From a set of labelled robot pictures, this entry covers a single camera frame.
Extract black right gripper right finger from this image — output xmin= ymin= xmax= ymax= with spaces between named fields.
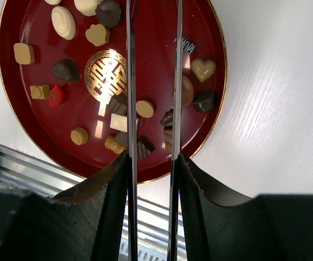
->
xmin=179 ymin=154 xmax=313 ymax=260

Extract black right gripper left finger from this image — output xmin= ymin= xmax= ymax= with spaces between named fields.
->
xmin=0 ymin=152 xmax=129 ymax=260

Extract red lips chocolate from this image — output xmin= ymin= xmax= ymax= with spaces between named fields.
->
xmin=48 ymin=85 xmax=66 ymax=108

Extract dark strawberry chocolate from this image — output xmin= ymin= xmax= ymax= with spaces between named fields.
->
xmin=52 ymin=59 xmax=80 ymax=82

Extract tan shell chocolate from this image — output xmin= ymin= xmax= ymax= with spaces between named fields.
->
xmin=85 ymin=24 xmax=110 ymax=47

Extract dark fluted round chocolate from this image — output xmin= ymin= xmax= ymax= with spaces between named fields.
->
xmin=95 ymin=0 xmax=122 ymax=28

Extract metal serving tongs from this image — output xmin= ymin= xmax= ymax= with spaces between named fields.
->
xmin=126 ymin=1 xmax=183 ymax=260

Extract gold ridged barrel chocolate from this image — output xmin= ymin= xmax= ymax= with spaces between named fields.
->
xmin=104 ymin=135 xmax=126 ymax=154

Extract gold swirl round chocolate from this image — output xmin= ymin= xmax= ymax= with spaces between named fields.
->
xmin=71 ymin=127 xmax=89 ymax=146

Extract dark striped cube chocolate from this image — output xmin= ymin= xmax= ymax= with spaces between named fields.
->
xmin=137 ymin=136 xmax=155 ymax=161

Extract white bar chocolate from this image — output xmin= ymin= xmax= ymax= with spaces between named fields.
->
xmin=109 ymin=113 xmax=129 ymax=133

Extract brown marbled block chocolate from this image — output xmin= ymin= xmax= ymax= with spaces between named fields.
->
xmin=164 ymin=127 xmax=172 ymax=154

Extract dark ridged block chocolate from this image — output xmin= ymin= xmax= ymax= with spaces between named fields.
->
xmin=108 ymin=95 xmax=127 ymax=115

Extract tan fluted round chocolate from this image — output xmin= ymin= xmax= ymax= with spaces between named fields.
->
xmin=136 ymin=100 xmax=154 ymax=118

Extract dark small chocolate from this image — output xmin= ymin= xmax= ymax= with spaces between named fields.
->
xmin=160 ymin=109 xmax=173 ymax=127

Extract gold leaf square chocolate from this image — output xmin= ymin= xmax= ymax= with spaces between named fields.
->
xmin=30 ymin=84 xmax=50 ymax=100

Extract dark faceted chocolate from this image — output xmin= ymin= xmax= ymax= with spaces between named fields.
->
xmin=192 ymin=92 xmax=216 ymax=113

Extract brown oval chocolate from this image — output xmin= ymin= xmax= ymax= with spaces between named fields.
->
xmin=181 ymin=75 xmax=194 ymax=106

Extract caramel heart chocolate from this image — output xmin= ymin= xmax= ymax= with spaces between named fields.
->
xmin=191 ymin=58 xmax=216 ymax=83

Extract tan square chocolate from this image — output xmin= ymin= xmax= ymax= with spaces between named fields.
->
xmin=14 ymin=42 xmax=35 ymax=65

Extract striped black white chocolate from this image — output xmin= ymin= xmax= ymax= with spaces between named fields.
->
xmin=181 ymin=37 xmax=197 ymax=54

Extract white swirl oval chocolate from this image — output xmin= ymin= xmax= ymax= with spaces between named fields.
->
xmin=51 ymin=6 xmax=76 ymax=40

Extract white triangular chocolate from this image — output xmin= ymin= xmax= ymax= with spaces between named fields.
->
xmin=74 ymin=0 xmax=102 ymax=17

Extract red round tray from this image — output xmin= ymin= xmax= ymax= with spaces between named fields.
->
xmin=0 ymin=1 xmax=227 ymax=183

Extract aluminium front rail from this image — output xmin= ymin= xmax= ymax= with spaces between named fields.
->
xmin=0 ymin=137 xmax=187 ymax=261

